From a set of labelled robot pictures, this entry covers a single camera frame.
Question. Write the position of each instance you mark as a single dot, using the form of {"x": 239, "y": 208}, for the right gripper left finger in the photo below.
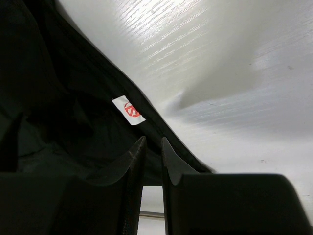
{"x": 107, "y": 202}

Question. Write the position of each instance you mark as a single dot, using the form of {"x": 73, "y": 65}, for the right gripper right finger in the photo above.
{"x": 228, "y": 204}

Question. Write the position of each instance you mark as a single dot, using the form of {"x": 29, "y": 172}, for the black t shirt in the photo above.
{"x": 78, "y": 112}

